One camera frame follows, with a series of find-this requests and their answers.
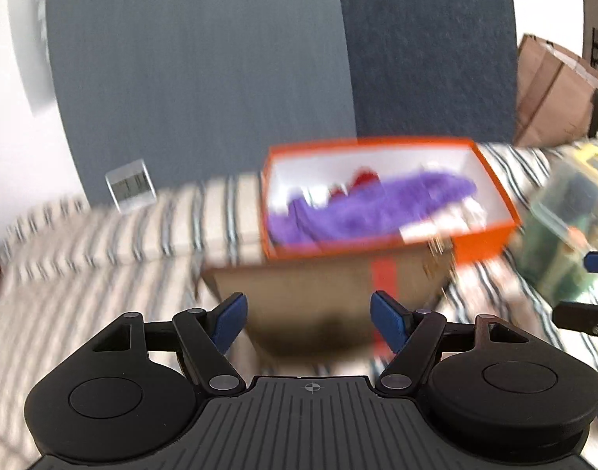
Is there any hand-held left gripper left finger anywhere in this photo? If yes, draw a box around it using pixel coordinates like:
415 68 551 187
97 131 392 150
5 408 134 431
78 293 248 395

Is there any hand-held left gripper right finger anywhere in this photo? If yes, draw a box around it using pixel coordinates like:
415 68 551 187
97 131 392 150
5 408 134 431
370 291 537 397

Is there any olive plaid zipper pouch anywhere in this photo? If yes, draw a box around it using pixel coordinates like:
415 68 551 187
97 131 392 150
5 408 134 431
203 242 459 360

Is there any orange cardboard box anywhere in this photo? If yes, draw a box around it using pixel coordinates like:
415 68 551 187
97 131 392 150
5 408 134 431
260 138 522 262

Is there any purple cloth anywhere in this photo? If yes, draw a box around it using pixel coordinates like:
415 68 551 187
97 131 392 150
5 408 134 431
269 169 478 248

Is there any red plush pom-pom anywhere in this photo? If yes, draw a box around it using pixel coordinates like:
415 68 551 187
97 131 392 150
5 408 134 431
350 169 383 192

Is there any clear plastic storage box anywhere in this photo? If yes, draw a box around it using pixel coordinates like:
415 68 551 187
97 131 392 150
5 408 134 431
517 144 598 299

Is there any white digital clock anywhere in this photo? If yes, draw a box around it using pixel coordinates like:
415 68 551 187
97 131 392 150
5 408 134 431
104 159 157 212

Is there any brown paper bag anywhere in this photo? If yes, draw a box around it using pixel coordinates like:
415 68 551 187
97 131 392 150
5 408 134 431
513 33 598 148

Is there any light grey headboard panel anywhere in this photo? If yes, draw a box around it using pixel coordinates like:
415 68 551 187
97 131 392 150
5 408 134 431
42 0 358 206

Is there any dark blue headboard panel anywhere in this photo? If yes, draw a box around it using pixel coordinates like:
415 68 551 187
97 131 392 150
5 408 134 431
333 0 520 145

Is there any white wall hanging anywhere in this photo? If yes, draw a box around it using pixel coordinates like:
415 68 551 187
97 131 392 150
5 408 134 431
27 0 67 113

